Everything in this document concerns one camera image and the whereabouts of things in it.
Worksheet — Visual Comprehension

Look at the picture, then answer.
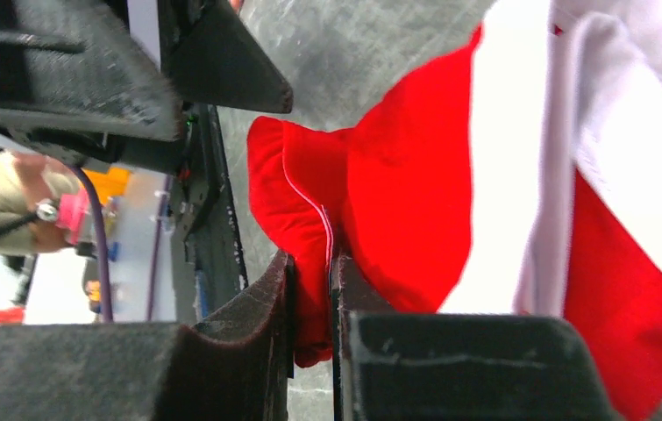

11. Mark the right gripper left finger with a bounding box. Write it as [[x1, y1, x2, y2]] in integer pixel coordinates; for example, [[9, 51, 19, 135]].
[[0, 252, 294, 420]]

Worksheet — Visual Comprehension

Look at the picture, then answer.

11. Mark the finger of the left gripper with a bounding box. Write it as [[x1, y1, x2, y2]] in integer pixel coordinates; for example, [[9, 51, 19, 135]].
[[0, 1, 182, 141], [159, 1, 293, 114]]

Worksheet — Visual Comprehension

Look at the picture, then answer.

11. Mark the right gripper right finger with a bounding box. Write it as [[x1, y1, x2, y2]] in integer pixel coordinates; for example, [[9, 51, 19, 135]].
[[331, 254, 618, 420]]

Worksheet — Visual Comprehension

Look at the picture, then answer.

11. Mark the red white underwear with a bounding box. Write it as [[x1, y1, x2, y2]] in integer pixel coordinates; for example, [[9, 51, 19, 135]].
[[247, 1, 662, 420]]

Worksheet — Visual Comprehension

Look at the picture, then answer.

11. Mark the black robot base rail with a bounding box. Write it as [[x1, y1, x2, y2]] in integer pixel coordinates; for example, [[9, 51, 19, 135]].
[[169, 104, 248, 324]]

